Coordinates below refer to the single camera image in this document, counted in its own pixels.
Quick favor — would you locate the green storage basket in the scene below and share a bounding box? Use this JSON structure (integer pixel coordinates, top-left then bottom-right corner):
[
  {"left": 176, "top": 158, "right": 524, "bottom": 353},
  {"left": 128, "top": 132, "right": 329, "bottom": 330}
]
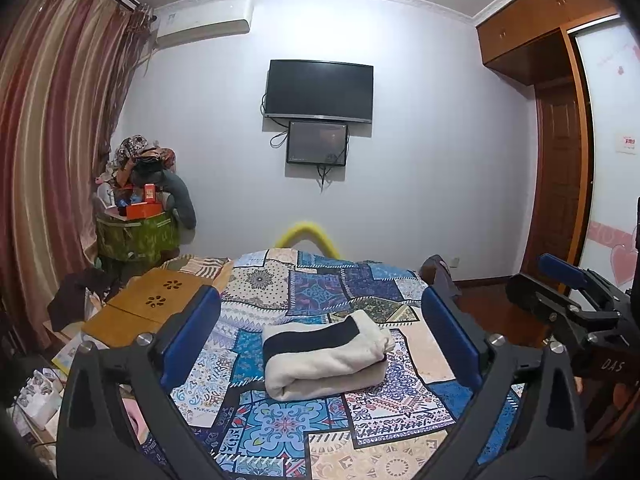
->
[{"left": 96, "top": 212, "right": 180, "bottom": 263}]

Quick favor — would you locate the small black wall monitor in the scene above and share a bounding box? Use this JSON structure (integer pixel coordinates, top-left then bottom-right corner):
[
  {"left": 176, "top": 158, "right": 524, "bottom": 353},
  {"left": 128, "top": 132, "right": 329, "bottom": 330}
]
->
[{"left": 286, "top": 120, "right": 348, "bottom": 167}]

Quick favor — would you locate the brown wooden door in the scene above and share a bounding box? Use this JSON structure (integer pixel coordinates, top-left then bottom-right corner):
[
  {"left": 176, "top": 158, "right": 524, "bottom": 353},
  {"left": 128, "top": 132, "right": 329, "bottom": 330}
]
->
[{"left": 521, "top": 78, "right": 582, "bottom": 288}]

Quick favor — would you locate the wooden overhead cabinet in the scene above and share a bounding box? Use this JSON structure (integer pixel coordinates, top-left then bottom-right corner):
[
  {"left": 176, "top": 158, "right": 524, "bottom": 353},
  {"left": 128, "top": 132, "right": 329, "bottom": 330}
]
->
[{"left": 476, "top": 0, "right": 614, "bottom": 86}]

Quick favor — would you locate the white air conditioner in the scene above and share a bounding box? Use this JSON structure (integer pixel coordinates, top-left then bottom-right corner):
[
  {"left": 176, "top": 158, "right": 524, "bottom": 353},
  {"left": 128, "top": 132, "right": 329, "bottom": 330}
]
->
[{"left": 155, "top": 0, "right": 254, "bottom": 49}]

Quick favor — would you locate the striped pink curtain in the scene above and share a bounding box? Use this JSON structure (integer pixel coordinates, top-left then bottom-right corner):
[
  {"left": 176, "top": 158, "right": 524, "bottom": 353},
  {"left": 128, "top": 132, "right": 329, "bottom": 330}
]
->
[{"left": 1, "top": 0, "right": 152, "bottom": 349}]

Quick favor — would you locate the wall mounted black television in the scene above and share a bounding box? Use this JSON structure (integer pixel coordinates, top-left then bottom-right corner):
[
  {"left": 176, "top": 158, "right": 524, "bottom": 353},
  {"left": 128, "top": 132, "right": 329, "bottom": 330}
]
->
[{"left": 264, "top": 60, "right": 374, "bottom": 124}]

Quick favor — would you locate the orange box in basket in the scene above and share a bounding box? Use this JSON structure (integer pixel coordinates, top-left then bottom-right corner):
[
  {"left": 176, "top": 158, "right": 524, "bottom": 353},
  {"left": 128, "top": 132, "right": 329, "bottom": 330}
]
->
[{"left": 126, "top": 202, "right": 164, "bottom": 220}]

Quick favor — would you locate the wooden folding lap table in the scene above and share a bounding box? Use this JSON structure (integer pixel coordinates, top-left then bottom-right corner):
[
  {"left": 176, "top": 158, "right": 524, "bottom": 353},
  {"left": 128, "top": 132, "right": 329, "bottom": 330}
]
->
[{"left": 82, "top": 263, "right": 232, "bottom": 348}]

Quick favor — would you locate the yellow foam tube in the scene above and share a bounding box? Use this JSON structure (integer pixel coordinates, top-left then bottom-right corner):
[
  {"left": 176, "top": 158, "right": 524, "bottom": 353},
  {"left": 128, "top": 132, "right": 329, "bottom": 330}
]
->
[{"left": 274, "top": 221, "right": 341, "bottom": 259}]

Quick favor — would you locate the blue patchwork bedspread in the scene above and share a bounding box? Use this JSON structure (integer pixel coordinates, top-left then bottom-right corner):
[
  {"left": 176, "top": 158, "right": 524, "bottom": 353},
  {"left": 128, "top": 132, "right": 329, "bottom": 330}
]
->
[{"left": 136, "top": 246, "right": 526, "bottom": 480}]

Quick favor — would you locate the white and black knit sweater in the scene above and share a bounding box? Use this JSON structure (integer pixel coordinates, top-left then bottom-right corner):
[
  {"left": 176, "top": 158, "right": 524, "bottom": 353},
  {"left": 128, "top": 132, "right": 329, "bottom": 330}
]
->
[{"left": 262, "top": 310, "right": 395, "bottom": 402}]

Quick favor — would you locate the grey bag on floor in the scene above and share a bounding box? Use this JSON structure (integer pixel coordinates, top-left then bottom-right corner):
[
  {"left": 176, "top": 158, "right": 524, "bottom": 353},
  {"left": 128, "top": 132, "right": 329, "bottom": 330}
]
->
[{"left": 419, "top": 255, "right": 462, "bottom": 302}]

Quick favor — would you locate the pink heart wall sticker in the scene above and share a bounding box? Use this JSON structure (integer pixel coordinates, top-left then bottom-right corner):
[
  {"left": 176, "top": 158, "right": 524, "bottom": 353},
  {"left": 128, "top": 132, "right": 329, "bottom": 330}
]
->
[{"left": 582, "top": 221, "right": 638, "bottom": 286}]

